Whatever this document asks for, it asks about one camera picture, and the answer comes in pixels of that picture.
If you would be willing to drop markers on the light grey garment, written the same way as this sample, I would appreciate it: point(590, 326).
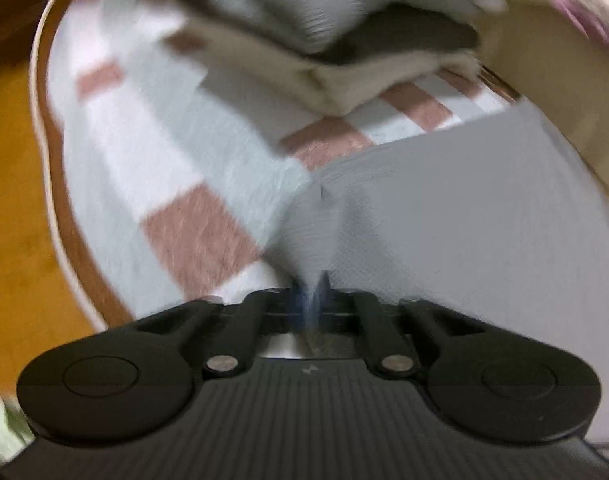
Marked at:
point(459, 210)

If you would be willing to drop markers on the light green cloth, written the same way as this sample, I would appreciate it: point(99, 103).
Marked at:
point(2, 430)

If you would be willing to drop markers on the stack of folded clothes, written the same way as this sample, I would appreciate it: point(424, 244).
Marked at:
point(284, 20)

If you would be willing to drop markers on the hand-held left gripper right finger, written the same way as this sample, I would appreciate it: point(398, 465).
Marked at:
point(334, 310)

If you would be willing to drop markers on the beige bed base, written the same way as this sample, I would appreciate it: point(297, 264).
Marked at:
point(559, 110)

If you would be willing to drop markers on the white quilt purple ruffle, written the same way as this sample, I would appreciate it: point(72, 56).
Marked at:
point(589, 5)

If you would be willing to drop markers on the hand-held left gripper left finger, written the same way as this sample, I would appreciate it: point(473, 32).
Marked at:
point(289, 310)

